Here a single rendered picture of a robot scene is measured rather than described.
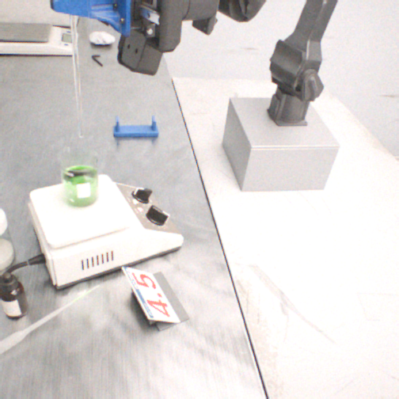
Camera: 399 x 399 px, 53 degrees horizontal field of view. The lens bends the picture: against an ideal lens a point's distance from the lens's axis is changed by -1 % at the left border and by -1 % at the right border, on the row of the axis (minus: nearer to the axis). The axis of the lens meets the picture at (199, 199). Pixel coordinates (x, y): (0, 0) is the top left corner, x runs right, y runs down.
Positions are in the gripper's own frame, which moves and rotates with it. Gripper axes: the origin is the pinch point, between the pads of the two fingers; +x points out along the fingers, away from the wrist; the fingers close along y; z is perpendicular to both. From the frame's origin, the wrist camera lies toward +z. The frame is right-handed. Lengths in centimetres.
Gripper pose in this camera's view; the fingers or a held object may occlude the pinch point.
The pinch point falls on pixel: (83, 3)
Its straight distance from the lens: 48.6
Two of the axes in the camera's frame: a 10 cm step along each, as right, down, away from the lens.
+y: -6.3, -5.4, 5.6
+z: -1.1, 7.8, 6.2
